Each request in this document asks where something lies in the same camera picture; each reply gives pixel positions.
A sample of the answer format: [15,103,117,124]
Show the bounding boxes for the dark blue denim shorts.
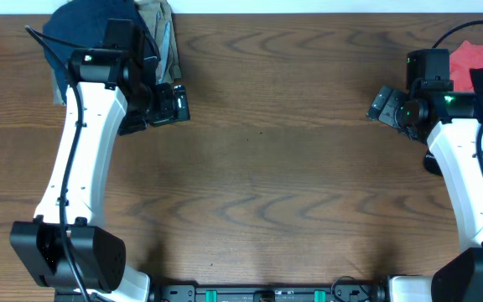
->
[42,0,161,106]

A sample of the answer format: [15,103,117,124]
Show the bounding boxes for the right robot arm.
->
[366,86,483,301]

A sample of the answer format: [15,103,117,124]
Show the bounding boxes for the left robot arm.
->
[10,48,190,301]

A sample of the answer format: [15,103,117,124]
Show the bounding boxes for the folded khaki trousers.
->
[43,0,182,83]

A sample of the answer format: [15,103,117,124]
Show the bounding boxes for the red garment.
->
[449,40,483,92]

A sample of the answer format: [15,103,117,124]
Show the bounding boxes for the left black cable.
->
[23,24,100,302]

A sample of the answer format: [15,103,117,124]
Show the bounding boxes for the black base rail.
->
[149,279,390,302]

